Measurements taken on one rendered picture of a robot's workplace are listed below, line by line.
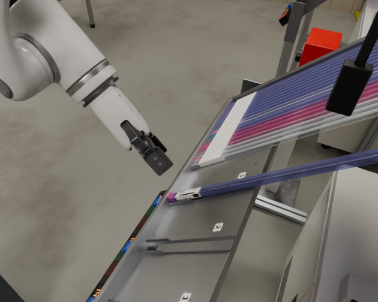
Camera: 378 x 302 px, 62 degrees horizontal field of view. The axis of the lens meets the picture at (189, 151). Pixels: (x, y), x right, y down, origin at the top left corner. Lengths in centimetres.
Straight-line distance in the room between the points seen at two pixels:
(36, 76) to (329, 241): 63
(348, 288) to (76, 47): 60
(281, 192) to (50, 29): 132
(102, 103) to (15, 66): 12
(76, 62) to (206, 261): 34
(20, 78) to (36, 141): 147
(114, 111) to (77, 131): 143
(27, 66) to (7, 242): 115
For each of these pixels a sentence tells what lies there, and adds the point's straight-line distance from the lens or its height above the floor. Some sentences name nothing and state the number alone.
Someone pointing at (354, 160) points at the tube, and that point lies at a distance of 42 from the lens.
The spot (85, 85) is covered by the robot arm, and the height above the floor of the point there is 95.
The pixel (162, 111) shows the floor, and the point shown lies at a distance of 199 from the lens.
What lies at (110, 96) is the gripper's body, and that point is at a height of 94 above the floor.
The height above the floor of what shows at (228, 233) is 84.
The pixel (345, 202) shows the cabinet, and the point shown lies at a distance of 84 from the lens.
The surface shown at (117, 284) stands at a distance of 54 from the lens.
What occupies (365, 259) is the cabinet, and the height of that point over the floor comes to 62.
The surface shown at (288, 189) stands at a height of 1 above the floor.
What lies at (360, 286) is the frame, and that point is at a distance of 68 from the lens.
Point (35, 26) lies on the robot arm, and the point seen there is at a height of 102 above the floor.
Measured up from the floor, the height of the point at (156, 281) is 77.
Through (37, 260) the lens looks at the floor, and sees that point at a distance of 146.
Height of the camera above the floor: 122
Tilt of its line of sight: 45 degrees down
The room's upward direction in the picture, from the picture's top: 3 degrees clockwise
